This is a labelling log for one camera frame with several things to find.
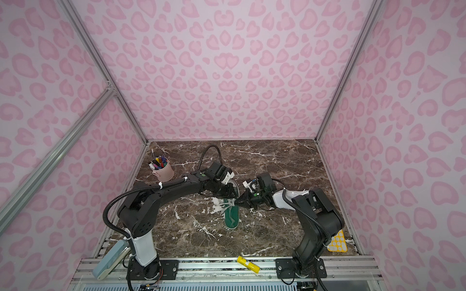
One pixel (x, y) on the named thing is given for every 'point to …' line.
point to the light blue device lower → (111, 259)
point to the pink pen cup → (164, 174)
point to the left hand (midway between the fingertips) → (237, 193)
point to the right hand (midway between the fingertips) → (235, 202)
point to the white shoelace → (221, 205)
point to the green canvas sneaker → (230, 211)
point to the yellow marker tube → (251, 265)
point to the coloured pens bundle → (159, 162)
